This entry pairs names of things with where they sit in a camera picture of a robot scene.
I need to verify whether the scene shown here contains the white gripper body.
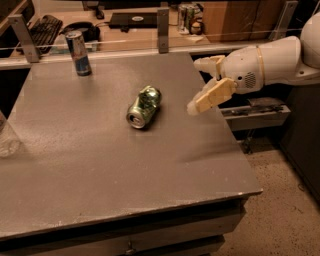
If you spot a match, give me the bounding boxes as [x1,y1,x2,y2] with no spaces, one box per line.
[221,46,263,94]

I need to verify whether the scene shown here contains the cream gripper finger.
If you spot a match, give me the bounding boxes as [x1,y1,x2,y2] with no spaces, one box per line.
[187,78,237,116]
[193,55,225,80]

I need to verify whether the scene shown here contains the green soda can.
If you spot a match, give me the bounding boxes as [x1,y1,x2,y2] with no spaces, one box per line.
[126,86,162,129]

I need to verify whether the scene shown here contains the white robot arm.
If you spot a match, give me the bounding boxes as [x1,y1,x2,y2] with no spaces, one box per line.
[187,13,320,115]

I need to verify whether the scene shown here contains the silver can on desk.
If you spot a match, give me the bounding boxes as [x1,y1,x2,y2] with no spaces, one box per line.
[177,4,195,34]

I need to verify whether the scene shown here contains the blue silver energy drink can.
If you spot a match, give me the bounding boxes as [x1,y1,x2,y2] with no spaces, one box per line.
[65,30,92,76]

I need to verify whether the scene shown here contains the small brown round object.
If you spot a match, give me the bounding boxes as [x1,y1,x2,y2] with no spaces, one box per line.
[190,22,202,35]

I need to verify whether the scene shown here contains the cardboard box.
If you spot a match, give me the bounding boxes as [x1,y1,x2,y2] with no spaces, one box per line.
[202,0,286,43]

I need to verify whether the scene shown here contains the grey metal shelf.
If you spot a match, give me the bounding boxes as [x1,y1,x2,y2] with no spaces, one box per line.
[221,97,291,131]

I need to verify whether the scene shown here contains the black laptop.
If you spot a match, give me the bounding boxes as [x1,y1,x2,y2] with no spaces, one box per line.
[109,13,157,29]

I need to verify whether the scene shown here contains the black headphones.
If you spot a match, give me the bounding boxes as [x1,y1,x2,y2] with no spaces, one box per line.
[61,22,100,42]

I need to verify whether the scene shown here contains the black keyboard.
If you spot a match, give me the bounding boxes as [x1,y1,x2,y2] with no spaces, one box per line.
[28,15,63,54]

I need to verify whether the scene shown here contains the right metal bracket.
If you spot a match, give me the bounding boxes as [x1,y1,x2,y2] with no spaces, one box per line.
[269,0,298,41]

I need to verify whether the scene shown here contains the metal bracket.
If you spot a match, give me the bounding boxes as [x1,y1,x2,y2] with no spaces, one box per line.
[269,0,298,41]
[157,8,169,54]
[8,14,40,63]

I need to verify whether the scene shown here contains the middle metal bracket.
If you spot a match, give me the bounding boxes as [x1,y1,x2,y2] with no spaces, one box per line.
[157,8,169,54]

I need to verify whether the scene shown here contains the grey drawer front with handle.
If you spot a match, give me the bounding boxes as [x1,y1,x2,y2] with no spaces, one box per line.
[1,206,245,256]

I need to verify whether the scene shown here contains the left metal bracket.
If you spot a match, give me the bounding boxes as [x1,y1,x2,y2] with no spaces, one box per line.
[8,14,40,63]

